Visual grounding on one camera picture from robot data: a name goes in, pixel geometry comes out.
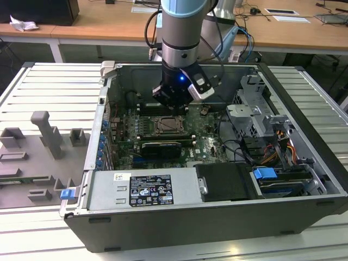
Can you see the black graphics card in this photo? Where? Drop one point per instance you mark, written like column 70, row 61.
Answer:
column 160, row 150

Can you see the wooden desk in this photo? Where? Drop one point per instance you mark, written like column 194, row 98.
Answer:
column 24, row 34
column 108, row 24

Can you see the small black desk device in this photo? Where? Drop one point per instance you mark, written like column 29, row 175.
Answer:
column 255, row 11

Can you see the black open PC case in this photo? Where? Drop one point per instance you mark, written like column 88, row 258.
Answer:
column 190, row 231

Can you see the grey metal disk bay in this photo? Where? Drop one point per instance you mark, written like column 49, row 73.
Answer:
column 253, row 117

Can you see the green motherboard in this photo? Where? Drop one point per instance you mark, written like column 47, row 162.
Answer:
column 206, row 146

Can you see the blue case latch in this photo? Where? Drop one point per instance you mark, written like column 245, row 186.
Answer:
column 67, row 194

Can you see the pale blue teach pendant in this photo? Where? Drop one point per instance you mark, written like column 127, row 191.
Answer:
column 228, row 40

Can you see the black RAM slot row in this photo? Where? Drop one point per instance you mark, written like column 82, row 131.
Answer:
column 152, row 110
column 166, row 137

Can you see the blue disk carrier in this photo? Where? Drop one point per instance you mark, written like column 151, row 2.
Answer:
column 263, row 173

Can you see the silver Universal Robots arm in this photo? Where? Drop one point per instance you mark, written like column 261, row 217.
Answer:
column 180, row 30

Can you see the grey power supply unit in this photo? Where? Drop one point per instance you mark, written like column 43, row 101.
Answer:
column 108, row 190

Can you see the crumpled white paper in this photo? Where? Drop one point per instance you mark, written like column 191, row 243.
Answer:
column 23, row 24

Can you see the grey parts rack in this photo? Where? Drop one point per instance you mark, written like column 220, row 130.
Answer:
column 40, row 152

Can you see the grey case corner latch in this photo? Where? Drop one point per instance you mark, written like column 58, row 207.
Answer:
column 107, row 69

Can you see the CPU socket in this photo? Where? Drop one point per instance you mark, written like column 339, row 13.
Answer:
column 170, row 125

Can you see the black plastic shroud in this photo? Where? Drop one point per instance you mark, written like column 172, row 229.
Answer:
column 225, row 182

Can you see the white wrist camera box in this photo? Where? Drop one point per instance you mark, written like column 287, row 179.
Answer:
column 201, row 87

